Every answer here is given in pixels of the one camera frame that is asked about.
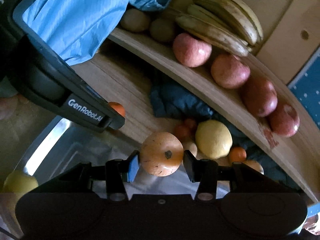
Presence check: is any yellow lemon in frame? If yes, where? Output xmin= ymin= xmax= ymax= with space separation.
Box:
xmin=195 ymin=120 xmax=233 ymax=159

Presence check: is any small orange tangerine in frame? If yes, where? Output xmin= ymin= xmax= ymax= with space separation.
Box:
xmin=228 ymin=147 xmax=247 ymax=163
xmin=108 ymin=102 xmax=125 ymax=117

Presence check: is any small red tomato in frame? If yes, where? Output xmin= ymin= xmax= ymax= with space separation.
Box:
xmin=173 ymin=124 xmax=193 ymax=141
xmin=184 ymin=119 xmax=197 ymax=131

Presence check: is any orange persimmon fruit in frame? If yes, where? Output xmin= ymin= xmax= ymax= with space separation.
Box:
xmin=139 ymin=132 xmax=184 ymax=177

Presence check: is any pale speckled round fruit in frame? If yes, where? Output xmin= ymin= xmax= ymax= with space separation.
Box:
xmin=242 ymin=160 xmax=264 ymax=174

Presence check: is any yellow green pear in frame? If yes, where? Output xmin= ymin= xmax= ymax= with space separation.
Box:
xmin=2 ymin=170 xmax=39 ymax=193

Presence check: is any small brown kiwi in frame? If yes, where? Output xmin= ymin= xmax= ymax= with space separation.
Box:
xmin=182 ymin=140 xmax=198 ymax=157

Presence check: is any person's hand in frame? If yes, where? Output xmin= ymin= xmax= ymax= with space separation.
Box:
xmin=0 ymin=94 xmax=29 ymax=120

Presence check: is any light blue hanging garment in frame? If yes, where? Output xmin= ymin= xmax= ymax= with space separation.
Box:
xmin=22 ymin=0 xmax=170 ymax=66

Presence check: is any metal baking tray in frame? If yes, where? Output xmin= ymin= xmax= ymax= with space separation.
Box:
xmin=16 ymin=116 xmax=199 ymax=197

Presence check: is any dark blue cloth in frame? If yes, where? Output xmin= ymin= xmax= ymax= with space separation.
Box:
xmin=149 ymin=83 xmax=301 ymax=192

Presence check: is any red apple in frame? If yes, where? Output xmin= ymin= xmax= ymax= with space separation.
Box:
xmin=210 ymin=54 xmax=251 ymax=89
xmin=267 ymin=101 xmax=300 ymax=138
xmin=240 ymin=76 xmax=278 ymax=118
xmin=172 ymin=33 xmax=212 ymax=68

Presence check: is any red apple far right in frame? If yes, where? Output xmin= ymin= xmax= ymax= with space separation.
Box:
xmin=267 ymin=101 xmax=300 ymax=138

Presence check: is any wooden raised shelf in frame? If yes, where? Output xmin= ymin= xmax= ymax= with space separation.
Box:
xmin=108 ymin=28 xmax=319 ymax=202

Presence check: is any brown kiwi left shelf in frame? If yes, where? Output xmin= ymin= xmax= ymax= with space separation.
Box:
xmin=120 ymin=9 xmax=150 ymax=32

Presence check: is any brown kiwi shelf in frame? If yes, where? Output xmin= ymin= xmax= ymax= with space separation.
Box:
xmin=150 ymin=18 xmax=174 ymax=42
xmin=120 ymin=9 xmax=150 ymax=32

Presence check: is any red apple far left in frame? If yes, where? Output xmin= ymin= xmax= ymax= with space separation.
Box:
xmin=172 ymin=33 xmax=212 ymax=68

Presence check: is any blue starry panel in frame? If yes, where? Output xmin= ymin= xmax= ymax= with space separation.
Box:
xmin=288 ymin=48 xmax=320 ymax=128

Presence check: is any brown kiwi right shelf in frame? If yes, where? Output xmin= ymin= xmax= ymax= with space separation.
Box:
xmin=150 ymin=18 xmax=174 ymax=42

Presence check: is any bunch of ripe bananas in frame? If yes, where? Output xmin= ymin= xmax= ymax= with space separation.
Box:
xmin=175 ymin=0 xmax=264 ymax=57

